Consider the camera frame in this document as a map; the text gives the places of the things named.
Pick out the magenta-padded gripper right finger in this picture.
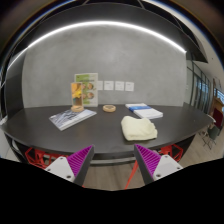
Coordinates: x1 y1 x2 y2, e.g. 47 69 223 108
133 143 184 186

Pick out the green leaflet display stand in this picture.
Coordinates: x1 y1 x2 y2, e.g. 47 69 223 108
74 72 99 108

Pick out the grey printed magazine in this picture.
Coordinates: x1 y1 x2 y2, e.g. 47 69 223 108
48 108 98 132

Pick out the white ceiling light strip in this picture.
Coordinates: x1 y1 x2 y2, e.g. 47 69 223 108
6 20 188 73

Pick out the cream knitted towel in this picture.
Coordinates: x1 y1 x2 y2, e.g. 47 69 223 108
120 115 158 142

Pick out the beige tape roll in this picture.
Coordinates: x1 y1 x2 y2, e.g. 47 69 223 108
102 104 117 113

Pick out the blue and white booklet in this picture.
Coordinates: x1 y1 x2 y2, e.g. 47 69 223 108
125 102 153 113

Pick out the white book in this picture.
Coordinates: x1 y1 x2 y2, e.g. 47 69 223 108
133 107 164 120

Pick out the orange sign on wooden base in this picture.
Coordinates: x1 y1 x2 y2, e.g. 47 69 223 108
70 81 85 113

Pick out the red wire-frame stool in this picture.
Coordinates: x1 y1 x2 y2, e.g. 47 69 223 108
24 147 69 169
124 143 185 189

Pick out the black-framed glass partition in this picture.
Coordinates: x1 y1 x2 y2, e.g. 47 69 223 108
184 59 224 116

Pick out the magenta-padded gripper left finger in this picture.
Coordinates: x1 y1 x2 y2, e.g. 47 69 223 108
44 144 96 188

